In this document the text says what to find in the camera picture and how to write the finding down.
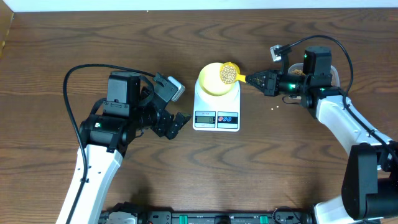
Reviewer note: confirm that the pale yellow bowl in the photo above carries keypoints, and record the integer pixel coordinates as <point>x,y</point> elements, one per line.
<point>210,81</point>

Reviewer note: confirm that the clear plastic container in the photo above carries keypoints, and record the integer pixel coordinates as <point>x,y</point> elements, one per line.
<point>335,77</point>

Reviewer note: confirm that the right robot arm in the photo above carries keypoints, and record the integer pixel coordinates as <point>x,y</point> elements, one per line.
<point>369,190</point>

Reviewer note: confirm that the white digital kitchen scale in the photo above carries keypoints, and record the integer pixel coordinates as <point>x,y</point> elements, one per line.
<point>217,113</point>

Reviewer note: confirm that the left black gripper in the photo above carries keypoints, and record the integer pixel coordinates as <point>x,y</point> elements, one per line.
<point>165,122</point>

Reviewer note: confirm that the yellow measuring scoop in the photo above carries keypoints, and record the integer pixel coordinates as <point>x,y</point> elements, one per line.
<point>230,73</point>

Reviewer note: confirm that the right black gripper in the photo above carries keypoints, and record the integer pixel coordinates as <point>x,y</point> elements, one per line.
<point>270,87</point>

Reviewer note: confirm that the soybeans pile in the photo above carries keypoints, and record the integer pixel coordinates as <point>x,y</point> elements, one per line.
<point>298,72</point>

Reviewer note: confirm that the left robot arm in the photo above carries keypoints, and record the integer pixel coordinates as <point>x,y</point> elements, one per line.
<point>133,104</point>

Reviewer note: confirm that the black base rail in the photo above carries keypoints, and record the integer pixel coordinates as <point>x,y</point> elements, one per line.
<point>127,212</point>

